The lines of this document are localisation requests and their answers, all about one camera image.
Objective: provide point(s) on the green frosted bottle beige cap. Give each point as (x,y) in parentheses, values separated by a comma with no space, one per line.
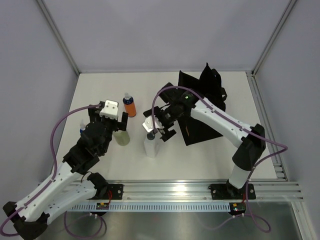
(121,137)

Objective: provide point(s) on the orange bottle blue pump top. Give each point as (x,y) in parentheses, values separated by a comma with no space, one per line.
(129,105)

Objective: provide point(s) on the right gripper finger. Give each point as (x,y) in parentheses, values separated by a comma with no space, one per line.
(153,111)
(166,134)

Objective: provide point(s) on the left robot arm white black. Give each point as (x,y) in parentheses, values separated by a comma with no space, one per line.
(71,182)

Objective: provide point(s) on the white slotted cable duct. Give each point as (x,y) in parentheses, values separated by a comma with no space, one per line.
(162,207)

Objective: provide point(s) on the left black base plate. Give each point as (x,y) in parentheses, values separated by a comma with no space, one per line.
(115,191)

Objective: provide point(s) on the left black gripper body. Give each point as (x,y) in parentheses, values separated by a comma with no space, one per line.
(109,125)

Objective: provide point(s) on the orange spray bottle blue top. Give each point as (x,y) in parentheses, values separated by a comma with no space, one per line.
(82,126)

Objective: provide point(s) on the aluminium corner post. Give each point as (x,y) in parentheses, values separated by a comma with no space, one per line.
(274,35)
(43,8)

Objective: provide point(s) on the right aluminium corner post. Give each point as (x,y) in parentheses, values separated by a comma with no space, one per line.
(274,35)

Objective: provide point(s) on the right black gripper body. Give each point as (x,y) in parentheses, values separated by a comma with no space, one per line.
(167,117)

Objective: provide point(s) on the aluminium mounting rail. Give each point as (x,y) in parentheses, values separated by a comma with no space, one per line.
(198,191)

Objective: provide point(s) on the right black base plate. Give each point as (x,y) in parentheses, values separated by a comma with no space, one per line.
(225,191)

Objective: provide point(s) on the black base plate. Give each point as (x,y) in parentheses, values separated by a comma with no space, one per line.
(225,191)
(115,191)

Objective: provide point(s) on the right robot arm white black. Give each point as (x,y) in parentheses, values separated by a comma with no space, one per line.
(182,102)

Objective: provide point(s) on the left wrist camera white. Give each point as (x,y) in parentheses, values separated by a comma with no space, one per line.
(109,109)

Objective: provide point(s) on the black canvas bag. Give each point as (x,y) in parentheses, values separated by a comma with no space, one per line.
(196,127)

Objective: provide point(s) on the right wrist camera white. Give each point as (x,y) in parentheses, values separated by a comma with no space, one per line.
(150,126)

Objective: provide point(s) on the left aluminium corner post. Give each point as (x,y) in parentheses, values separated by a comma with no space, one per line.
(43,8)

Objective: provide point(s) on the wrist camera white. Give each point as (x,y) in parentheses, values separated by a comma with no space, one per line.
(150,126)
(109,109)

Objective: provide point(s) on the white bottle grey cap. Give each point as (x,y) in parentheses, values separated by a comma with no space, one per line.
(151,145)

